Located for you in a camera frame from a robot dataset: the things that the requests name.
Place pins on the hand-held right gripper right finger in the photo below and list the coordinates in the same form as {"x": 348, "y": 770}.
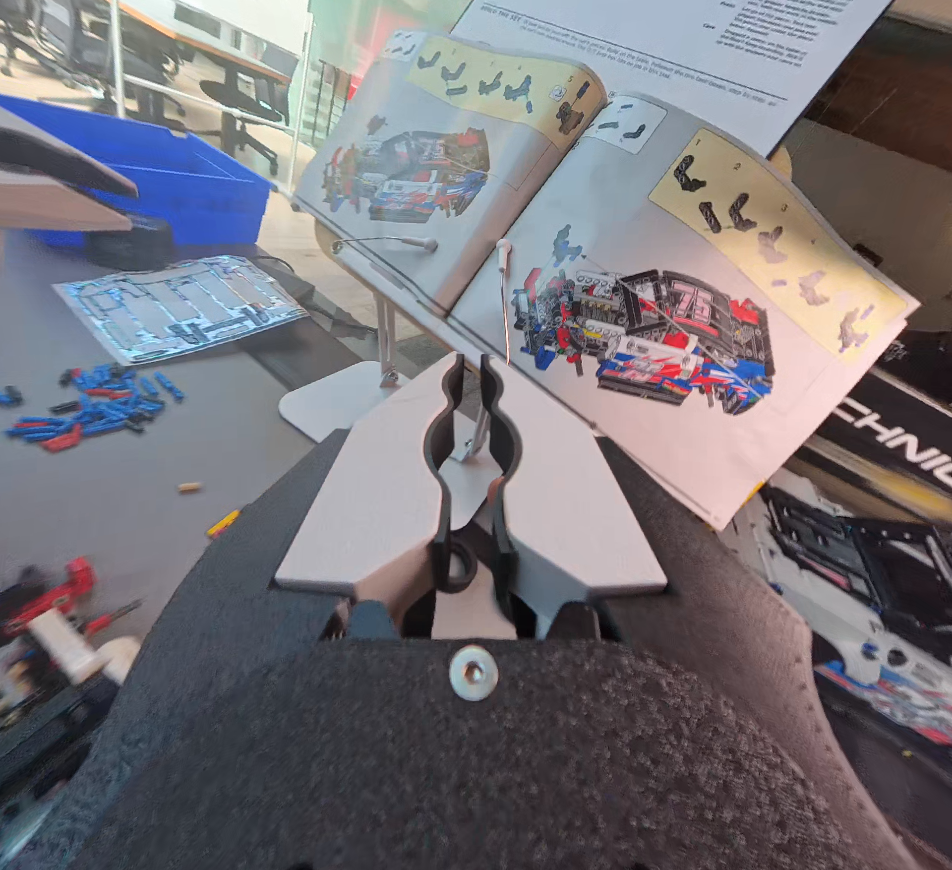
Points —
{"x": 580, "y": 513}

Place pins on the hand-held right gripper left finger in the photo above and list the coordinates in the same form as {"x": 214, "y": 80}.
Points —
{"x": 364, "y": 513}

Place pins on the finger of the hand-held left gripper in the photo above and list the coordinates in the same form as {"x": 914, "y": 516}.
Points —
{"x": 52, "y": 152}
{"x": 52, "y": 204}

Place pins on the toy brick race car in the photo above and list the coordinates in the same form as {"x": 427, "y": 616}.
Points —
{"x": 52, "y": 632}

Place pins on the grey desk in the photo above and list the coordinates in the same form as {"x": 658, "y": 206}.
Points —
{"x": 111, "y": 505}

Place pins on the small black device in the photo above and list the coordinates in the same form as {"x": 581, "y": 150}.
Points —
{"x": 134, "y": 245}

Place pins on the black rubber toy tyre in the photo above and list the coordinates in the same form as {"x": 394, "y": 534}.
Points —
{"x": 462, "y": 572}

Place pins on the white book stand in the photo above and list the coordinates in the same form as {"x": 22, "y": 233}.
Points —
{"x": 327, "y": 401}

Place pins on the black office chair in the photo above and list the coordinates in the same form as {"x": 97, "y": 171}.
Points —
{"x": 149, "y": 66}
{"x": 245, "y": 96}

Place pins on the large blue plastic bin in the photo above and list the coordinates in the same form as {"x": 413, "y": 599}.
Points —
{"x": 186, "y": 193}

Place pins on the pile of small loose bricks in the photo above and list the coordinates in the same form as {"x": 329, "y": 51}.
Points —
{"x": 223, "y": 523}

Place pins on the shiny sticker sheet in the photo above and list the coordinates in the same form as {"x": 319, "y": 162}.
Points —
{"x": 178, "y": 304}

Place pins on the pile of blue red pins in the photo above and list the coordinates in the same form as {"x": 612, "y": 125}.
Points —
{"x": 97, "y": 409}

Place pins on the open instruction booklet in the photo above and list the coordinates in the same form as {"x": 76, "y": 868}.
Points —
{"x": 669, "y": 252}

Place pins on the toy car set box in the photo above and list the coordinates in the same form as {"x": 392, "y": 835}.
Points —
{"x": 877, "y": 587}

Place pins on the glass partition panel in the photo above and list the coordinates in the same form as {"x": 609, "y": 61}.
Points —
{"x": 372, "y": 14}

